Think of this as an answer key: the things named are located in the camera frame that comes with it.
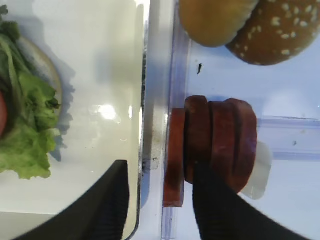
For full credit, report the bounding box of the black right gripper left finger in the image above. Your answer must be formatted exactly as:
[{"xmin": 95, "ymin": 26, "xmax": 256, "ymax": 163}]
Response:
[{"xmin": 18, "ymin": 160, "xmax": 130, "ymax": 240}]

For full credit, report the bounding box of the metal baking tray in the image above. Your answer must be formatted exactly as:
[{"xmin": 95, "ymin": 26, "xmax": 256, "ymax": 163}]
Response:
[{"xmin": 0, "ymin": 0, "xmax": 149, "ymax": 240}]

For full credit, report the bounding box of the white pusher block right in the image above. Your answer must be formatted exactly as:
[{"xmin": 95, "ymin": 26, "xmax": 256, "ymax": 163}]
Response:
[{"xmin": 241, "ymin": 141, "xmax": 273, "ymax": 200}]

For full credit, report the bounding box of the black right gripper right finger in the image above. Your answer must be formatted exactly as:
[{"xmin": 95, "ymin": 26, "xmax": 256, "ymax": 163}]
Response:
[{"xmin": 193, "ymin": 160, "xmax": 320, "ymax": 240}]

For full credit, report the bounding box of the sesame burger bun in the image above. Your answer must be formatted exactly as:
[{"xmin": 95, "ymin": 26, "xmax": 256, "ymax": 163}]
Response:
[{"xmin": 225, "ymin": 0, "xmax": 320, "ymax": 66}]

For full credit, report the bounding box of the large green lettuce leaf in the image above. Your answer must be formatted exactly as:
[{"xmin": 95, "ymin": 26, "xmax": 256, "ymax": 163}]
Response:
[{"xmin": 0, "ymin": 18, "xmax": 62, "ymax": 180}]

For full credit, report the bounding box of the clear long rail right of tray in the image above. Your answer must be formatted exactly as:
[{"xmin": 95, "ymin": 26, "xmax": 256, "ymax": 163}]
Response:
[{"xmin": 134, "ymin": 0, "xmax": 190, "ymax": 240}]

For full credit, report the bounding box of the meat patty slice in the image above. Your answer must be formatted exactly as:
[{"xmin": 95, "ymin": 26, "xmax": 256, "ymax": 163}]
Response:
[
  {"xmin": 208, "ymin": 98, "xmax": 257, "ymax": 193},
  {"xmin": 184, "ymin": 95, "xmax": 212, "ymax": 184},
  {"xmin": 163, "ymin": 108, "xmax": 186, "ymax": 208}
]

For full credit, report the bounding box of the bun bottom under lettuce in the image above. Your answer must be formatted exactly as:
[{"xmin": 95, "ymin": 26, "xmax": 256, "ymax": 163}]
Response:
[{"xmin": 17, "ymin": 36, "xmax": 63, "ymax": 104}]

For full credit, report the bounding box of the tomato slice on lettuce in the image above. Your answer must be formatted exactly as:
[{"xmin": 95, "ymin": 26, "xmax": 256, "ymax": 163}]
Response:
[{"xmin": 0, "ymin": 92, "xmax": 8, "ymax": 136}]

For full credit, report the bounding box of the plain burger bun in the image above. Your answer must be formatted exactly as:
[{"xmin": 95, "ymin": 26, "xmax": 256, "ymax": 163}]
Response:
[{"xmin": 178, "ymin": 0, "xmax": 258, "ymax": 47}]

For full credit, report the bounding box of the clear lower right track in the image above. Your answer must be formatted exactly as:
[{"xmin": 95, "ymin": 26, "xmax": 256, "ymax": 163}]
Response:
[{"xmin": 257, "ymin": 116, "xmax": 320, "ymax": 162}]

